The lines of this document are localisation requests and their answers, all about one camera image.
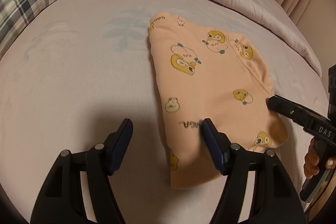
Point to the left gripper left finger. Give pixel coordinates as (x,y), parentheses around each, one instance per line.
(60,199)

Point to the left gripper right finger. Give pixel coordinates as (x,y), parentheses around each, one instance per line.
(274,200)

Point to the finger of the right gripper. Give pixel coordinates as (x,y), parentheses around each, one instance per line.
(310,120)

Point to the orange cartoon print baby garment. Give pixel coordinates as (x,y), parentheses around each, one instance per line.
(206,72)

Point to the person's right hand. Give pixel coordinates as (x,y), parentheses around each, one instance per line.
(310,166)

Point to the lilac bed sheet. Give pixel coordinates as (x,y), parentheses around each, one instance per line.
(82,66)

